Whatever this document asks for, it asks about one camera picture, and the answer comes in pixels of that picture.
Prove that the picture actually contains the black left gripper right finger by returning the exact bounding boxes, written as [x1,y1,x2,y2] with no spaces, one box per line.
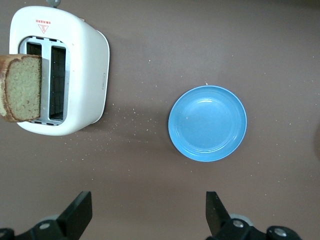
[205,191,302,240]

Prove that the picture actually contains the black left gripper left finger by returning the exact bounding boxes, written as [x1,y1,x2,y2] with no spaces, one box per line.
[0,191,93,240]

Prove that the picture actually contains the brown bread slice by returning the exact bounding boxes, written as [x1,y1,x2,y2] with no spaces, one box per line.
[0,53,43,123]

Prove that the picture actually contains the blue plate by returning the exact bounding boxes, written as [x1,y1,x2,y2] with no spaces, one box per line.
[167,84,248,163]

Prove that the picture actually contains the white toaster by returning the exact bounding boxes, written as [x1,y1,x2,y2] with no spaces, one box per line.
[9,0,111,137]

